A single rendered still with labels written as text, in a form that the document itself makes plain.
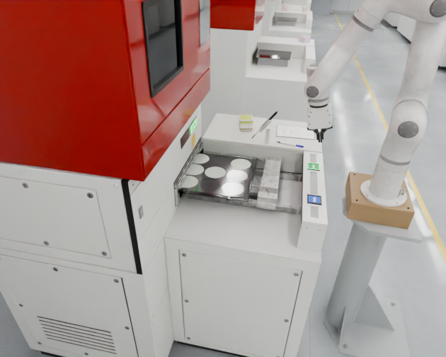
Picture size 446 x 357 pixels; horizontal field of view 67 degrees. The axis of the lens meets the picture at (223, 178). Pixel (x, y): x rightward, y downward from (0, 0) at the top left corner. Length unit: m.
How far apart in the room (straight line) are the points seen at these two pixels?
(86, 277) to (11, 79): 0.75
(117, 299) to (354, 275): 1.13
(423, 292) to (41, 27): 2.45
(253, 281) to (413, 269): 1.51
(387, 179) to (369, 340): 1.02
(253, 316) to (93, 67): 1.22
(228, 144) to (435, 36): 0.99
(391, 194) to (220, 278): 0.80
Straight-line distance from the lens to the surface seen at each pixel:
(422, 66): 1.38
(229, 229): 1.44
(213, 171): 1.65
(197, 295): 1.63
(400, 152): 1.48
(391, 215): 1.60
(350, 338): 2.20
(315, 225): 1.32
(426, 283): 2.70
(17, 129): 1.15
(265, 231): 1.44
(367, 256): 1.78
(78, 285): 1.50
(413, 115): 1.38
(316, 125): 1.51
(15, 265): 1.62
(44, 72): 1.00
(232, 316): 1.69
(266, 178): 1.65
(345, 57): 1.39
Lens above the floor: 1.78
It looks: 34 degrees down
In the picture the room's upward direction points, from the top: 2 degrees clockwise
